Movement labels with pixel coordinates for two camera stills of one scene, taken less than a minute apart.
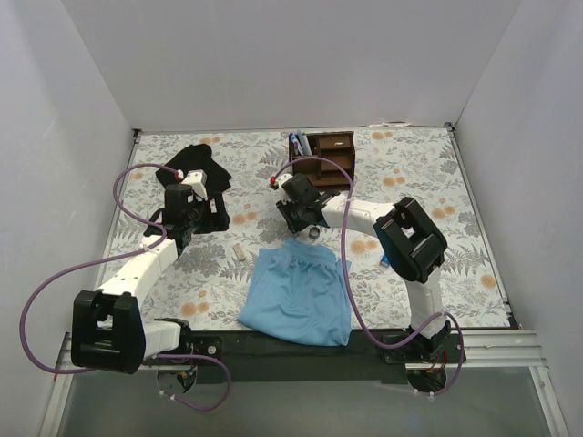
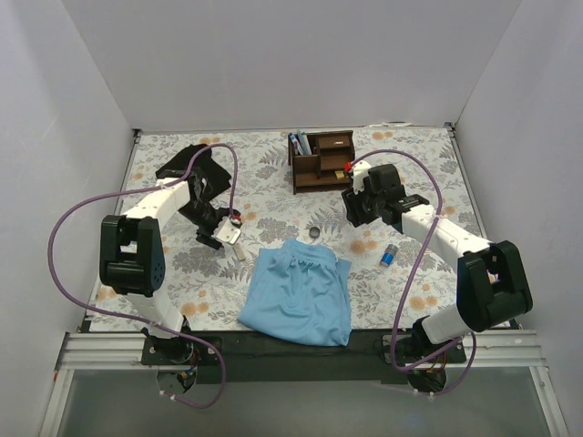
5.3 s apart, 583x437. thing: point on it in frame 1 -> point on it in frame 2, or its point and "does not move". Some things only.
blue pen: [302, 144] does not move
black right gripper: [290, 215] -> [353, 209]
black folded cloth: [197, 157] does not move
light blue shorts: [299, 292] does not move
